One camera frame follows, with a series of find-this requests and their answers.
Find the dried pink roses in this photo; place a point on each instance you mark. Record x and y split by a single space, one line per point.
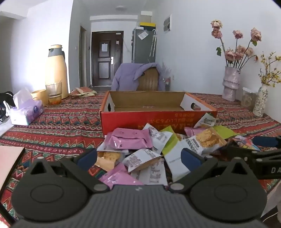
230 54

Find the grey side door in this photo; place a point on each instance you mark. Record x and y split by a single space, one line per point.
83 57

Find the red cardboard box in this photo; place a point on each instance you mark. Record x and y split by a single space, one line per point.
131 120

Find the white paper on door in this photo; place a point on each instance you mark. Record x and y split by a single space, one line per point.
104 47

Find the pale pink board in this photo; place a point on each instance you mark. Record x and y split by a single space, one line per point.
8 166

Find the clear jar white lid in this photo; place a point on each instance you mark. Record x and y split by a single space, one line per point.
248 99

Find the cream thermos jug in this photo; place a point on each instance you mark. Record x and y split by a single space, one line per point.
56 70

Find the white folded umbrella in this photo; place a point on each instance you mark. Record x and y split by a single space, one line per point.
154 43

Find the folded patterned cloth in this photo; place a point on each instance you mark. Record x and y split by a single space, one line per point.
83 91

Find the pink textured vase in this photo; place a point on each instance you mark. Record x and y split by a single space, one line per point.
230 83

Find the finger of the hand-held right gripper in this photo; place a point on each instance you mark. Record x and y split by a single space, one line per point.
240 151
266 141

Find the plain cardboard carton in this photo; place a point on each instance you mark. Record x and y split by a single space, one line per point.
146 16

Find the yellow mug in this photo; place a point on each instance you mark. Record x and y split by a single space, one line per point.
39 97

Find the paper sheet on refrigerator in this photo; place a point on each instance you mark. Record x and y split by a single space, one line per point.
143 35

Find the dried pampas grass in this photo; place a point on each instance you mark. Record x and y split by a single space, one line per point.
166 68

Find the black bag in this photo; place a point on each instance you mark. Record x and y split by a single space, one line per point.
4 103

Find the clear drinking glass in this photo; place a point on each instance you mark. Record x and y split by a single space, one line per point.
53 92

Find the purple jacket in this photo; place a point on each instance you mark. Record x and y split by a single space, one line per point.
125 76

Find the white electrical panel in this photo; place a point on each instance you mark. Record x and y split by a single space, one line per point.
167 23

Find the purple tissue pack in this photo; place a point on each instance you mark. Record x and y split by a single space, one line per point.
26 111

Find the floral slim vase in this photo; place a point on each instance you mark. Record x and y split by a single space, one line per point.
261 100

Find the grey refrigerator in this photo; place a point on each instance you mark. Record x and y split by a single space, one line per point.
140 50

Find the yellow flower sprigs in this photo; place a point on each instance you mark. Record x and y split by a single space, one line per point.
271 74

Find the pile of snack packets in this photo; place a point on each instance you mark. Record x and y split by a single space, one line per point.
142 160

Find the dark brown door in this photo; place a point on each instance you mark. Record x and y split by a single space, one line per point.
106 72

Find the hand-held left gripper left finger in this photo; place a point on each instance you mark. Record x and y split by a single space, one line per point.
87 157

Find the yellow flat box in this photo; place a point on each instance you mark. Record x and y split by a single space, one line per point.
147 24

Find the wooden chair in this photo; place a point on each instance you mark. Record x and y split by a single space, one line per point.
148 80

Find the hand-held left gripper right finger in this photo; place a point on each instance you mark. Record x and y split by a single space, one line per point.
191 157

